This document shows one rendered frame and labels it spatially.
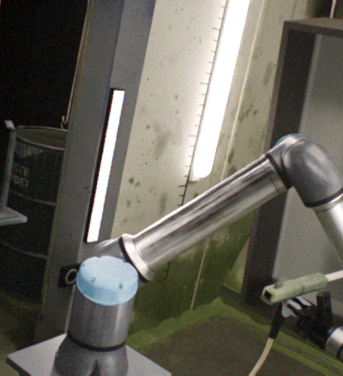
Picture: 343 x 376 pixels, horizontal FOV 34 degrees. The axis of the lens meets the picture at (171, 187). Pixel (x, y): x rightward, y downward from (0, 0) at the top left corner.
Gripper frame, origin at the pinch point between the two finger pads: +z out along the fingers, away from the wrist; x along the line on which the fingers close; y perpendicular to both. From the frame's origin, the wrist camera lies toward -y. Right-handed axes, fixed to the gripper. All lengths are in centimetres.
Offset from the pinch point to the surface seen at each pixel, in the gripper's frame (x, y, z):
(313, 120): 58, -43, 47
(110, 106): -19, -33, 86
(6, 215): -61, 4, 77
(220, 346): 60, 86, 54
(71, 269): -29, 32, 76
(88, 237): -22, 20, 78
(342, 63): 56, -68, 43
